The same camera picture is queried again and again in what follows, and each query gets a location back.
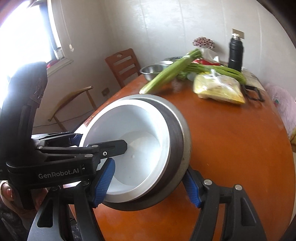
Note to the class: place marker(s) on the low wall outlet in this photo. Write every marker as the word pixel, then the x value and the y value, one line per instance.
pixel 105 92

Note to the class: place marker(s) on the pink clothes on chair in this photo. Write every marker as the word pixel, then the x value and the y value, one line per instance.
pixel 285 105

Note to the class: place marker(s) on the long celery bunch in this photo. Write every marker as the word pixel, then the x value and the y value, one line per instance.
pixel 169 73

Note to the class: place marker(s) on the small steel bowl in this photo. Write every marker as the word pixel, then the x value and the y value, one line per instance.
pixel 151 71

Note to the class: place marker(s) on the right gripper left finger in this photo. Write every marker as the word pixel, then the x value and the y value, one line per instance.
pixel 88 196

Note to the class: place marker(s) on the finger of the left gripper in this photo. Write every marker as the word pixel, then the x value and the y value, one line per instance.
pixel 99 149
pixel 59 139

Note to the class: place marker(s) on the large steel bowl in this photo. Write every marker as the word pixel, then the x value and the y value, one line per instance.
pixel 178 160

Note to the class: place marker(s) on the person's hand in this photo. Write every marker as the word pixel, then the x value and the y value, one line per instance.
pixel 10 199

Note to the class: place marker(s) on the brown slatted wooden chair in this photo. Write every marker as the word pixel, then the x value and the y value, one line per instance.
pixel 123 65

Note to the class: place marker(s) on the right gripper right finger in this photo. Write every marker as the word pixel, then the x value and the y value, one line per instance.
pixel 207 196

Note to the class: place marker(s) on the curved-back wooden chair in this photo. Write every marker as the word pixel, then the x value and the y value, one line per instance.
pixel 70 101

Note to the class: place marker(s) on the yellow noodles plastic bag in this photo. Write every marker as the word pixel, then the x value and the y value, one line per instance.
pixel 218 87

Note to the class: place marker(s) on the red noodle cup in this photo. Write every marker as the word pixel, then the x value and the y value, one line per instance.
pixel 144 129

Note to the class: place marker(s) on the black thermos flask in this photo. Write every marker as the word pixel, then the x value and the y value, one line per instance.
pixel 236 50

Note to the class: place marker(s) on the wall power socket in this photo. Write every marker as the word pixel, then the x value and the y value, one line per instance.
pixel 238 33

